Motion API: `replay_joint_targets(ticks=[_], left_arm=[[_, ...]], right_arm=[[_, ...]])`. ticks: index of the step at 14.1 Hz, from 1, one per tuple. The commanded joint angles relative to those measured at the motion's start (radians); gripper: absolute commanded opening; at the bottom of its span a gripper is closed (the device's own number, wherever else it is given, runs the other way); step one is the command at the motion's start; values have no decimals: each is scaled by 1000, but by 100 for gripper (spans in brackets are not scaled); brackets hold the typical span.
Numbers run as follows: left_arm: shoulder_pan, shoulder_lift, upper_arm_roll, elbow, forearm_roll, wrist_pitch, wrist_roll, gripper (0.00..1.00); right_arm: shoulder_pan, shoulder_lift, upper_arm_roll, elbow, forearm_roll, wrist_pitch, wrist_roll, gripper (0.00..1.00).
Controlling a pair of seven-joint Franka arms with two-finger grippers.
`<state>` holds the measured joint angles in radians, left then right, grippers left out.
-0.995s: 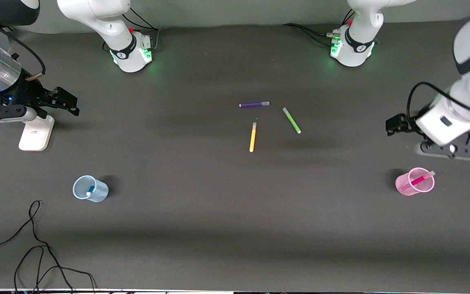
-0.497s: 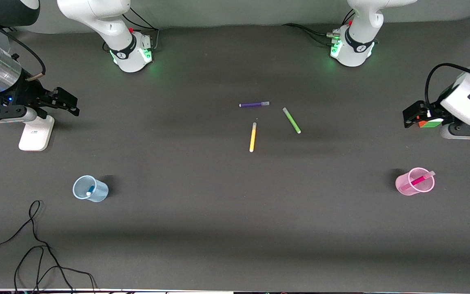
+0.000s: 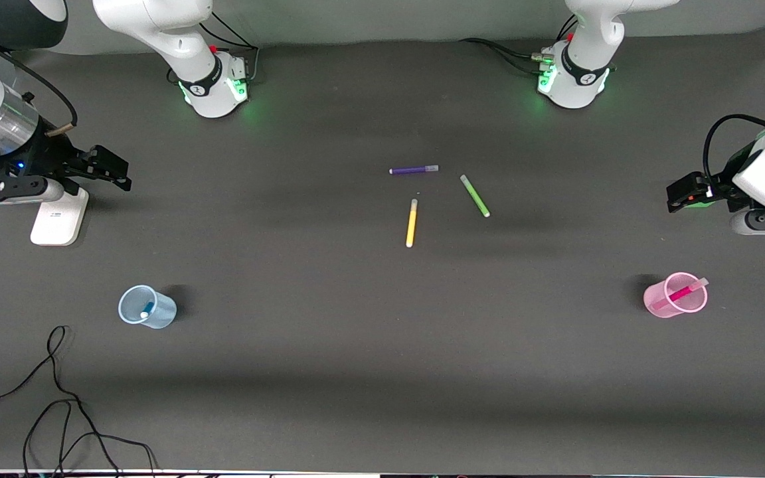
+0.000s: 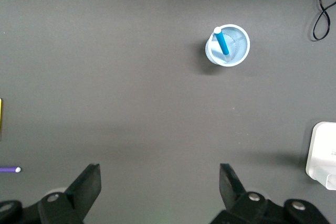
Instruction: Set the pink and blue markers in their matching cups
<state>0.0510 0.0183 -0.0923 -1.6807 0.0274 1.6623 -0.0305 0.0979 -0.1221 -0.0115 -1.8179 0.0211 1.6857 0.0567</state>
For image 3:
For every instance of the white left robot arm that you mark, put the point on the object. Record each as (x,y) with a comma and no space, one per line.
(575,93)

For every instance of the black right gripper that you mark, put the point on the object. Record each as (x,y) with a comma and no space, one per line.
(52,157)

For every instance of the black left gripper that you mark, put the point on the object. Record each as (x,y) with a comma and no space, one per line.
(726,176)

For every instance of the blue marker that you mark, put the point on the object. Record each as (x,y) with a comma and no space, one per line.
(147,309)

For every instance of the purple marker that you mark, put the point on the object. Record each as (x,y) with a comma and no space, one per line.
(412,170)

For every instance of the translucent blue plastic cup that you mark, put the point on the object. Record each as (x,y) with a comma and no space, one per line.
(165,315)

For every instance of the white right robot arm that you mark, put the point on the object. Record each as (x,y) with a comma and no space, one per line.
(190,50)

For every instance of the pink marker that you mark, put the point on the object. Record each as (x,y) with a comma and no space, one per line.
(680,292)

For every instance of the translucent pink plastic cup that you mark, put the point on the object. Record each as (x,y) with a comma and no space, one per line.
(655,307)

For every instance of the green marker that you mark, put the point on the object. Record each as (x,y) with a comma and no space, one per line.
(475,196)

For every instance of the yellow marker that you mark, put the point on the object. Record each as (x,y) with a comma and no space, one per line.
(412,226)

